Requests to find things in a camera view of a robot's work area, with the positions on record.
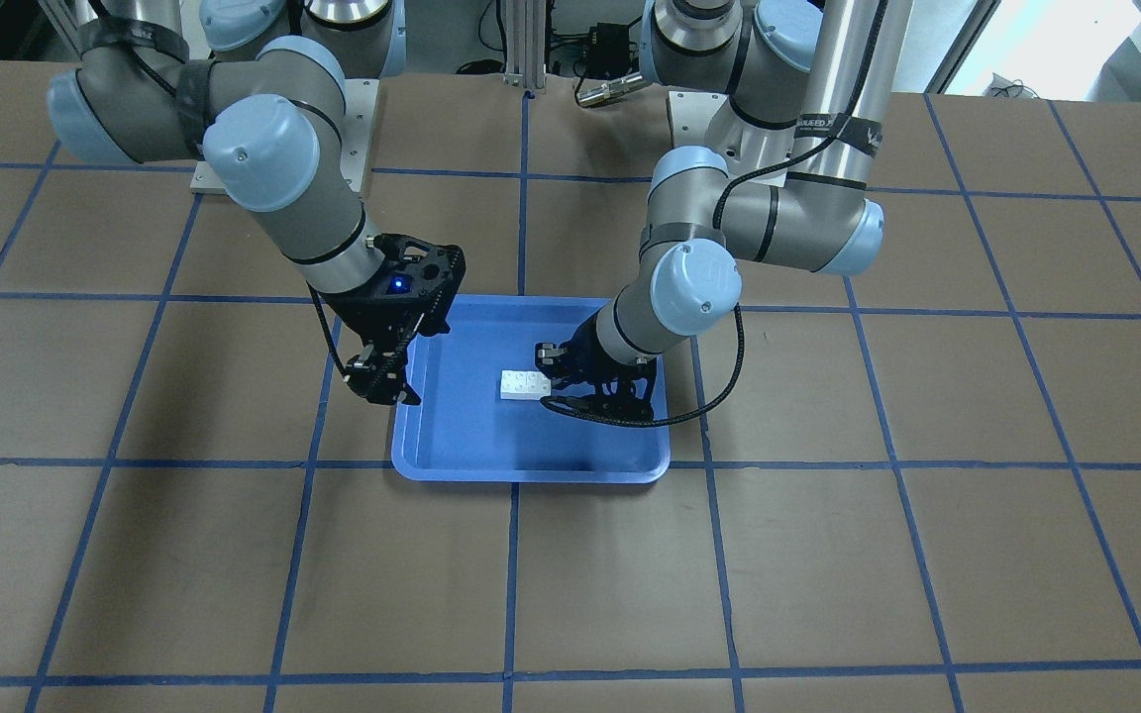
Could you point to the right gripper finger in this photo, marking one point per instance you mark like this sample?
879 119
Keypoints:
368 375
397 385

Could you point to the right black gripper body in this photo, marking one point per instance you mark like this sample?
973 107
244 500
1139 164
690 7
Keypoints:
364 315

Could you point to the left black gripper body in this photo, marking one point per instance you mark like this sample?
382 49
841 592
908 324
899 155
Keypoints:
587 349

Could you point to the white block robot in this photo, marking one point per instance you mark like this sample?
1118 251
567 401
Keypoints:
512 385
534 385

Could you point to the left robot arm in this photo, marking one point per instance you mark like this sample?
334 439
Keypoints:
775 59

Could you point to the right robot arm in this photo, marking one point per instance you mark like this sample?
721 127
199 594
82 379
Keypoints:
267 112

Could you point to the blue plastic tray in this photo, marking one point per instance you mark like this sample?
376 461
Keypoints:
463 430

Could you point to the aluminium frame post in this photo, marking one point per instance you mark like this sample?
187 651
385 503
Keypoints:
525 45

